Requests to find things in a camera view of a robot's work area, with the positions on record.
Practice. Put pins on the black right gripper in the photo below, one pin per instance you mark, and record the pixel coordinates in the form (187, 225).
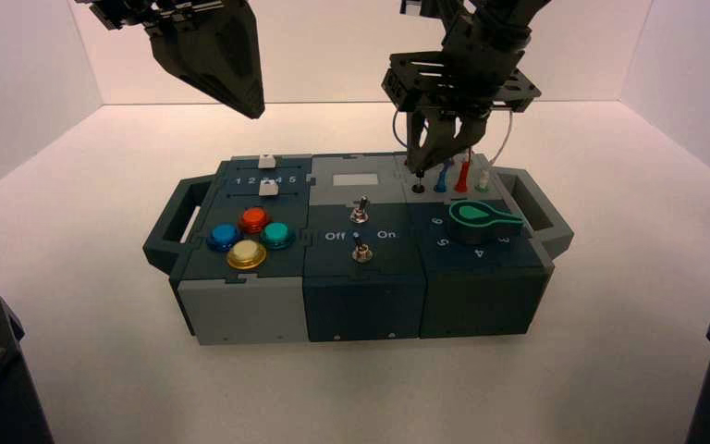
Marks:
(477, 55)

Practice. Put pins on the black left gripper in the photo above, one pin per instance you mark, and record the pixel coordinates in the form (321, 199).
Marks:
(147, 15)

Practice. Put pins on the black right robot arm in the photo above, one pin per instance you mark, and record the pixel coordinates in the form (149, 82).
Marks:
(502, 12)

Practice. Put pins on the green rotary pointer knob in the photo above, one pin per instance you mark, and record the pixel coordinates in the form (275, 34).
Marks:
(474, 222)

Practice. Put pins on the white rectangular display window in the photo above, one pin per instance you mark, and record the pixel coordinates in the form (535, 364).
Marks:
(355, 180)

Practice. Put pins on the white slider knob down arrow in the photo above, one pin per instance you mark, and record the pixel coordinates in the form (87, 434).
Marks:
(267, 161)

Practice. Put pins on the white slider knob up arrow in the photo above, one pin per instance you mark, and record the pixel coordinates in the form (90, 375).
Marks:
(268, 189)

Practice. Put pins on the red round push button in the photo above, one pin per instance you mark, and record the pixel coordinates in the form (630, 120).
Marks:
(254, 219)

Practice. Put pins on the blue round push button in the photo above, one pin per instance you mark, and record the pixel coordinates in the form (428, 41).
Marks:
(224, 236)

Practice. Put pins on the teal and grey task box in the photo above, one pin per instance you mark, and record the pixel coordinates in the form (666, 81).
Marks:
(361, 306)

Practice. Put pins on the green round push button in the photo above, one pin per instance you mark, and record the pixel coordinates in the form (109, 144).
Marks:
(276, 235)

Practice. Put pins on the yellow round push button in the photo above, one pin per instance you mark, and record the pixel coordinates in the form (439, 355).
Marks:
(246, 254)

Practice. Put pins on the black wrist camera mount plate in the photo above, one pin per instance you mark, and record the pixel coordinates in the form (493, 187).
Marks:
(523, 92)

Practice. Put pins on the silver toggle switch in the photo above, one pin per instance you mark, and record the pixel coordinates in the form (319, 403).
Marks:
(362, 251)
(361, 209)

